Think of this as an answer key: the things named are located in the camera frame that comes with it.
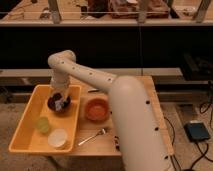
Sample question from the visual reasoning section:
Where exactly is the small pale towel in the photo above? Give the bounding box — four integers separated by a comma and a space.
55, 102, 64, 112

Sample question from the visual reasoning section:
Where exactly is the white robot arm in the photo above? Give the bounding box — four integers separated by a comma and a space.
48, 50, 175, 171

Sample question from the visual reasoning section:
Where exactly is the dark purple bowl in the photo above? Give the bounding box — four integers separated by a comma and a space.
47, 96, 71, 112

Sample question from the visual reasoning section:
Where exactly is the red bowl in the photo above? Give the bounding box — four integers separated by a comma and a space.
84, 98, 109, 122

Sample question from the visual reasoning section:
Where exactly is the green translucent cup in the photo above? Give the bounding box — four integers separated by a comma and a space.
35, 117, 50, 134

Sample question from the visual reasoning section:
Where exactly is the yellow plastic bin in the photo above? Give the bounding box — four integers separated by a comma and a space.
9, 85, 81, 155

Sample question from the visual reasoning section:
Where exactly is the white cup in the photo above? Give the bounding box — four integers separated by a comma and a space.
48, 129, 68, 149

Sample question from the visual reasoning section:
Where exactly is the black foot pedal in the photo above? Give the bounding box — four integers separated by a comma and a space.
184, 122, 211, 142

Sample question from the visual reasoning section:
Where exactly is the white handled utensil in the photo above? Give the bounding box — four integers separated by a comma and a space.
88, 89, 99, 93

